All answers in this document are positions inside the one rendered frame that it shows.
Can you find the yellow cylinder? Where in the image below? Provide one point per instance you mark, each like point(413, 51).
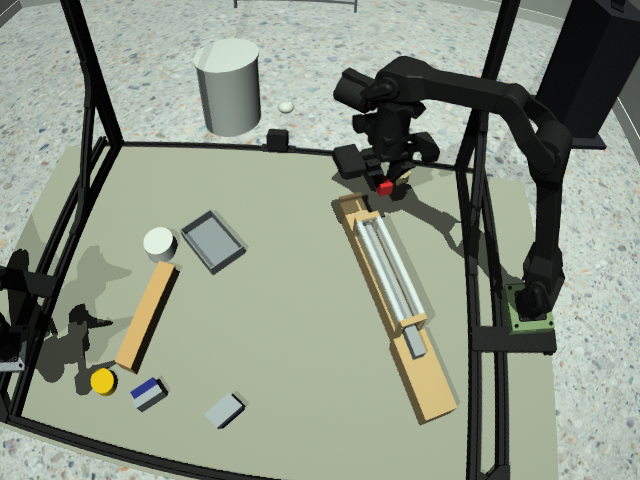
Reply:
point(103, 382)

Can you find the red cube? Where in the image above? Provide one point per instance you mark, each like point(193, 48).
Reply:
point(385, 187)

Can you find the tan rectangular bar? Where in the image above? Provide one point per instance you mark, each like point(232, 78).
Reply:
point(146, 318)

